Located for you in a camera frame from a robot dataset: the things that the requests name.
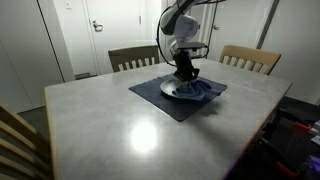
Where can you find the white door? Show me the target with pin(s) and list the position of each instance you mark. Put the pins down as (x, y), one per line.
(235, 26)
(116, 36)

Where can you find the slatted wooden chair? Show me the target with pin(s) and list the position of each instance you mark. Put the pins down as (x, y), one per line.
(20, 143)

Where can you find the silver door knob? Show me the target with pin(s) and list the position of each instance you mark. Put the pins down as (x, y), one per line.
(215, 27)

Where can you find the dark brown wooden chair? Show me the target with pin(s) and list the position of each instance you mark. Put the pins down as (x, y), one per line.
(133, 55)

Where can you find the white round plate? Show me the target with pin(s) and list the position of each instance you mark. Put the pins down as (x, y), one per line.
(168, 89)

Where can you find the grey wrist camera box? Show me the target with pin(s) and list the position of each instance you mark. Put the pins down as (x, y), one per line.
(193, 46)

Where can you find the blue cloth towel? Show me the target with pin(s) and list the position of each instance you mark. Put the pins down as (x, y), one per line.
(193, 90)

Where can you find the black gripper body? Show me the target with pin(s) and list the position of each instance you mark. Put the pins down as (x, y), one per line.
(184, 65)

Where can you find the white wall switch plate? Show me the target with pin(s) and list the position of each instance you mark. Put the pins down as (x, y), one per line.
(68, 5)

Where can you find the dark blue placemat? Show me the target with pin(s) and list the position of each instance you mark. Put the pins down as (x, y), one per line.
(153, 100)

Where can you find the light wooden chair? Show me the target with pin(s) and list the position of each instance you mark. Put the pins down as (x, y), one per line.
(248, 55)

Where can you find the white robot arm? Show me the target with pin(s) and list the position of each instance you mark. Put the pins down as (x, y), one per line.
(180, 23)

